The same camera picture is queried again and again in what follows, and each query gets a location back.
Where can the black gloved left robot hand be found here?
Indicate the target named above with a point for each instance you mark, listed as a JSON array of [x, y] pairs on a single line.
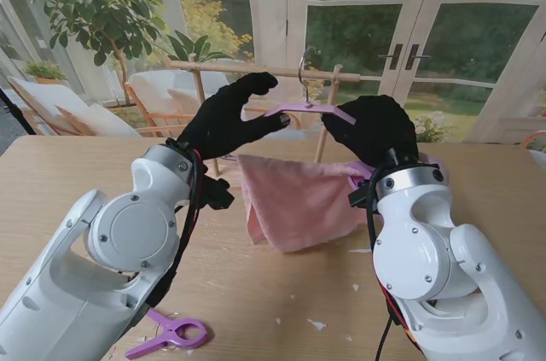
[[222, 122]]

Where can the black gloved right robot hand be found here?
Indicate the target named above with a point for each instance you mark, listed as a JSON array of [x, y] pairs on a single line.
[[375, 126]]

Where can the purple clothes hanger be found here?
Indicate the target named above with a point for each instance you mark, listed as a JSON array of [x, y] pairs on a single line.
[[307, 108]]

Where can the pink square towel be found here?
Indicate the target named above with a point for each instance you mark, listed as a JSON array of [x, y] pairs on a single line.
[[294, 203]]

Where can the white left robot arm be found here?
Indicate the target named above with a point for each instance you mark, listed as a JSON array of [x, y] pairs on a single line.
[[106, 250]]

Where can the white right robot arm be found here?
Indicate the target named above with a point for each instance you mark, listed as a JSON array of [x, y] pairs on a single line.
[[435, 258]]

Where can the wooden hanging rack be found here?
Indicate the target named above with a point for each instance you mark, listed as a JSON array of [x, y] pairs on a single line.
[[205, 92]]

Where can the white flowering pot plant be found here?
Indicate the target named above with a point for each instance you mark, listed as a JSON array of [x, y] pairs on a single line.
[[431, 128]]

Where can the white cushioned lounge chair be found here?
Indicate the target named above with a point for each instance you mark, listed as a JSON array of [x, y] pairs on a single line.
[[47, 100], [153, 88]]

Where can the broad leaf green plant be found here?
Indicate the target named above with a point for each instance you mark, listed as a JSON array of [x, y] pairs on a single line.
[[192, 47]]

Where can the leafy potted tree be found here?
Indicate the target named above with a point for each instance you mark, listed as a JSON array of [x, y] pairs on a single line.
[[98, 7]]

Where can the small green pot plant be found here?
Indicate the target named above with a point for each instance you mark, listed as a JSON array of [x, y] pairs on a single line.
[[42, 71]]

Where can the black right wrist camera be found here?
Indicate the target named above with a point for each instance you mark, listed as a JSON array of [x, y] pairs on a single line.
[[360, 196]]

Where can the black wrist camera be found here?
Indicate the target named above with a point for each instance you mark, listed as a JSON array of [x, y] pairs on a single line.
[[217, 194], [360, 196]]

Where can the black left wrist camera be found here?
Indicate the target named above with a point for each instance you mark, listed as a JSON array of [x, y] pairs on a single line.
[[217, 194]]

